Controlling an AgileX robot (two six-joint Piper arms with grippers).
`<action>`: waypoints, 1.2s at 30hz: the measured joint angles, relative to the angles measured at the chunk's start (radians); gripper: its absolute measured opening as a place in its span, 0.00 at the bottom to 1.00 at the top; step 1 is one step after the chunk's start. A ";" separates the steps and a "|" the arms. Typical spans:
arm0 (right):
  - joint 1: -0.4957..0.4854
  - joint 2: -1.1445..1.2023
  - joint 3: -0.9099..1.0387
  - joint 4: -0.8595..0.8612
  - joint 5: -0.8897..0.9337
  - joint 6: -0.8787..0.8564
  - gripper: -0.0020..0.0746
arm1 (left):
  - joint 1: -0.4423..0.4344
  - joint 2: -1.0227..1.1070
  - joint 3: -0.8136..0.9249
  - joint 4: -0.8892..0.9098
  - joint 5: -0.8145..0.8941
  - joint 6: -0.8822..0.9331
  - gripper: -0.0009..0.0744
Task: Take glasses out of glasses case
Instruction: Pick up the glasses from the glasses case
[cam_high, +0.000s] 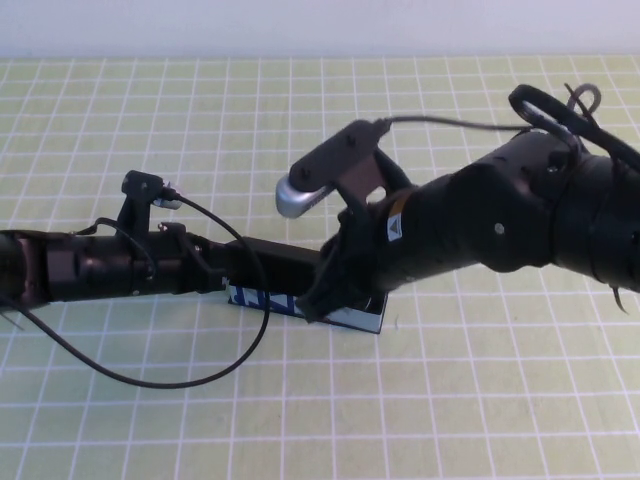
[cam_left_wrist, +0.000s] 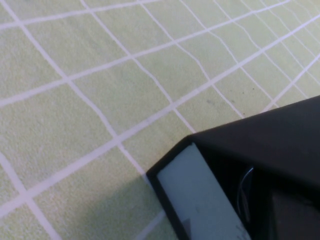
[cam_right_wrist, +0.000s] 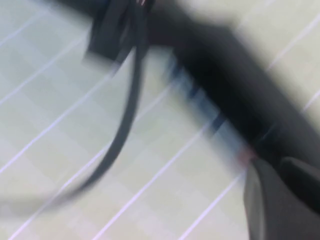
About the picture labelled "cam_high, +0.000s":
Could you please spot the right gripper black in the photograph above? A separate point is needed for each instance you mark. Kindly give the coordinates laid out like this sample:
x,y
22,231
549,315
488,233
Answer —
x,y
420,235

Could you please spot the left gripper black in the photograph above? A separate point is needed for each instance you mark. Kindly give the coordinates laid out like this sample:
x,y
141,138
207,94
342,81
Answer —
x,y
165,270

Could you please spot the black glasses case printed side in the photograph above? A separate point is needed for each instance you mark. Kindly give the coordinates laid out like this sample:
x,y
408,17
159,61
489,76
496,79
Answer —
x,y
285,272

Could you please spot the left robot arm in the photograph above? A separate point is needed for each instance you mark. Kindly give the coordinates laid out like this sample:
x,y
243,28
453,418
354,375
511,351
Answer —
x,y
30,270

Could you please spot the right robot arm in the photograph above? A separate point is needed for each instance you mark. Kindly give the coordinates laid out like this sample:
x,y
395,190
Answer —
x,y
600,210

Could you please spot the green checked tablecloth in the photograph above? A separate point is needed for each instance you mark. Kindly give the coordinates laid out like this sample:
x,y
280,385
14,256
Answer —
x,y
450,400

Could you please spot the thin black zip tie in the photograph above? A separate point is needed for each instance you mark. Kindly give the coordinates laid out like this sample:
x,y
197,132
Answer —
x,y
12,320

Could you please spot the short black zip tie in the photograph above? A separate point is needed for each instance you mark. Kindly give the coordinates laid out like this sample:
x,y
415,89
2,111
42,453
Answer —
x,y
620,300

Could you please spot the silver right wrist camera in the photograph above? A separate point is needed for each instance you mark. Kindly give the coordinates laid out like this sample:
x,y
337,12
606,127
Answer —
x,y
292,200

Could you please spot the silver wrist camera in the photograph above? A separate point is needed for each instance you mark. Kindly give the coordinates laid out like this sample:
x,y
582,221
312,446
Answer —
x,y
292,200
167,201

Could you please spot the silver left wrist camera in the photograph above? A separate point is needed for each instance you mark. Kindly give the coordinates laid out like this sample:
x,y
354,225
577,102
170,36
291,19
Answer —
x,y
167,201

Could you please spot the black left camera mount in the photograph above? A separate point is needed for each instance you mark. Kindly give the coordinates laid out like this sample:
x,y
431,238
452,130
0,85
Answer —
x,y
137,200

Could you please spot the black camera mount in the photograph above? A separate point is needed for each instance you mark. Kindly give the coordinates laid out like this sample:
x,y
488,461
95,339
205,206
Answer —
x,y
137,200
340,150

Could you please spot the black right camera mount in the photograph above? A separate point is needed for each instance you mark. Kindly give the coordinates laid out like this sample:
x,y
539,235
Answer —
x,y
340,150

